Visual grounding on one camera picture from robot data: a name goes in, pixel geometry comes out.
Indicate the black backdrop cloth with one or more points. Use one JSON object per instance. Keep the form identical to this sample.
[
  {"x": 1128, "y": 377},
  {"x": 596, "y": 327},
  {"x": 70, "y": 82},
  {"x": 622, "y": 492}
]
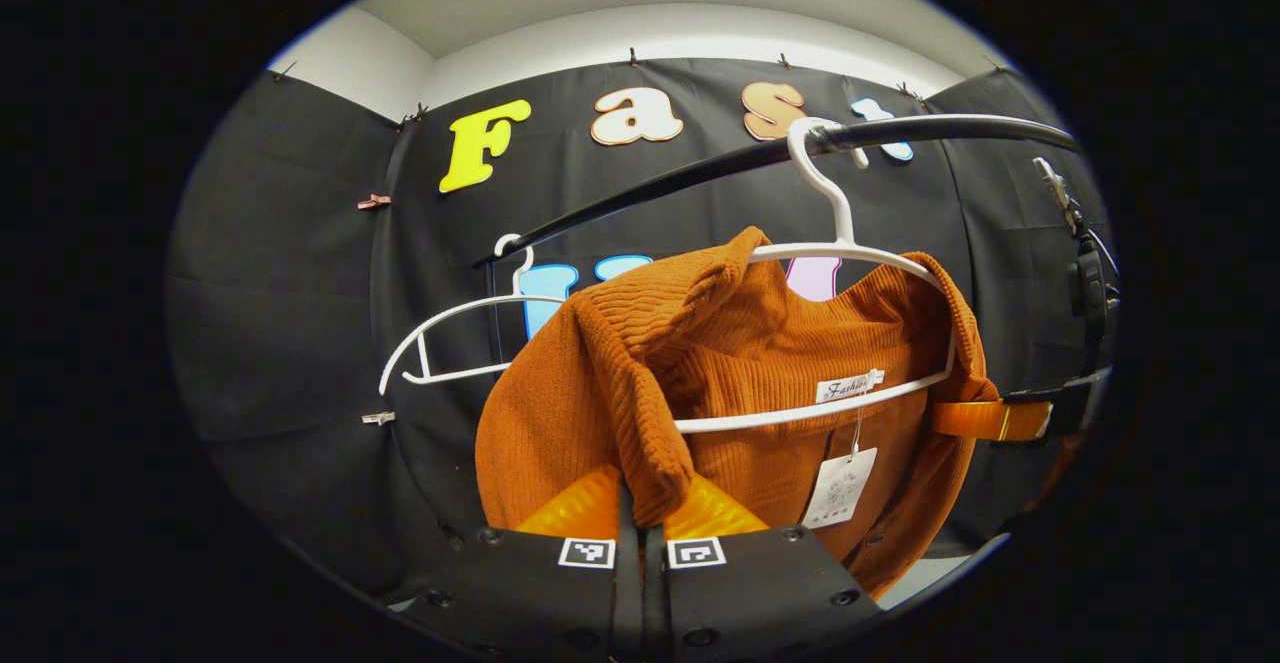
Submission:
[{"x": 280, "y": 293}]

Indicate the silver cloth clip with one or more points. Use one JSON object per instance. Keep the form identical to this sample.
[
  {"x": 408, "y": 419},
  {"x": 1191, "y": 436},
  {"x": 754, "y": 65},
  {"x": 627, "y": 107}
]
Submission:
[{"x": 378, "y": 418}]

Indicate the black clothes rack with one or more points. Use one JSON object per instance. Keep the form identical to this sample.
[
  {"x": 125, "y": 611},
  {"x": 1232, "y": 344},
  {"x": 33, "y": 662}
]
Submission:
[{"x": 950, "y": 129}]

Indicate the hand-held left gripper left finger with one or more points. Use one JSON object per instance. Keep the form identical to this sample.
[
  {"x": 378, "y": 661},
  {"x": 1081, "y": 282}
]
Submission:
[{"x": 540, "y": 603}]

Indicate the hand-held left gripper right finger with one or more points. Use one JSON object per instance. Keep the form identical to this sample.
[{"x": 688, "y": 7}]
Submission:
[{"x": 760, "y": 593}]

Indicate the white clothes hanger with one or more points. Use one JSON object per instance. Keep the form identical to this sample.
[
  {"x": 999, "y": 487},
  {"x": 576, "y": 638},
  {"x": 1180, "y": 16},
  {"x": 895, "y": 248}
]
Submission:
[
  {"x": 455, "y": 375},
  {"x": 845, "y": 241}
]

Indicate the white paper hang tag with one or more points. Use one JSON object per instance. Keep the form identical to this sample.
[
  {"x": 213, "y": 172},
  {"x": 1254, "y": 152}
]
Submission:
[{"x": 840, "y": 488}]

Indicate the red cloth clip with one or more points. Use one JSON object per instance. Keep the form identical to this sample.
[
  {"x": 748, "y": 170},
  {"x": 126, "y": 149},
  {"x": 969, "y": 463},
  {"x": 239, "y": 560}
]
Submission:
[{"x": 374, "y": 201}]

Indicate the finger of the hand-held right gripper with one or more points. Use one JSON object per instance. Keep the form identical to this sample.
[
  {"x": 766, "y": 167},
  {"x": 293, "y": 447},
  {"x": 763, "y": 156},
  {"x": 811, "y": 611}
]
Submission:
[
  {"x": 1060, "y": 463},
  {"x": 990, "y": 419}
]

